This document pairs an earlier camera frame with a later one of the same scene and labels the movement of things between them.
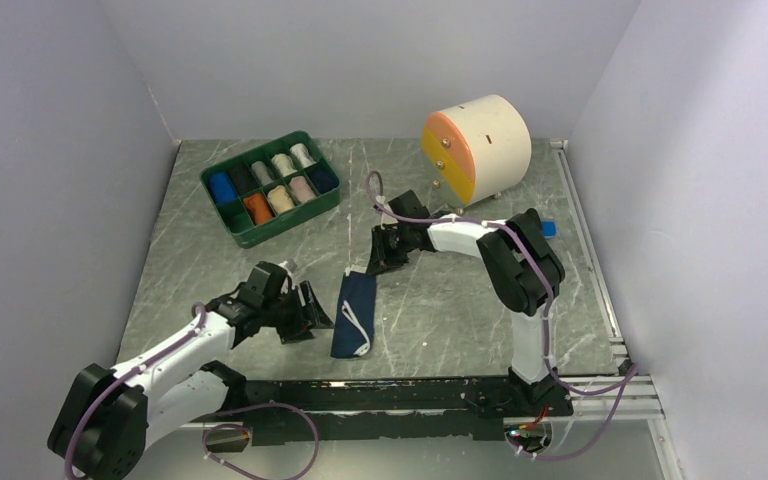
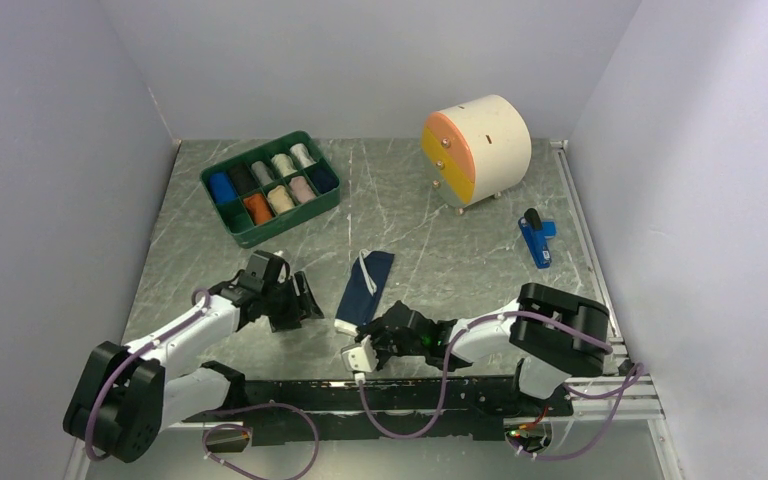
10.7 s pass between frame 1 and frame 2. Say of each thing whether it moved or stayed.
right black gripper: moved
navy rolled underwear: stayed
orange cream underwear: stayed
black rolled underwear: stayed
